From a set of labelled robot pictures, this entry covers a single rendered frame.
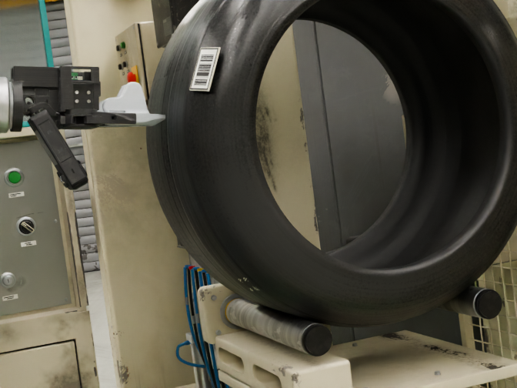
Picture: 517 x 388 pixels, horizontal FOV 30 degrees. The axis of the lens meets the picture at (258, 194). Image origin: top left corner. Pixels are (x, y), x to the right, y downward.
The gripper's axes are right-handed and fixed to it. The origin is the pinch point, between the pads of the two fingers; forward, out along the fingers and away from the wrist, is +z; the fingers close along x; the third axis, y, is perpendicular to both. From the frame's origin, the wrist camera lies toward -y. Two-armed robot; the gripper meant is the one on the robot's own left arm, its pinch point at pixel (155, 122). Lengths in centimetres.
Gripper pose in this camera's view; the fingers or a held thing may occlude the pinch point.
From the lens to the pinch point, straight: 137.4
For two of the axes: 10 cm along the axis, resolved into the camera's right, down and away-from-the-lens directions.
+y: -0.1, -10.0, -0.1
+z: 9.4, -0.2, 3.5
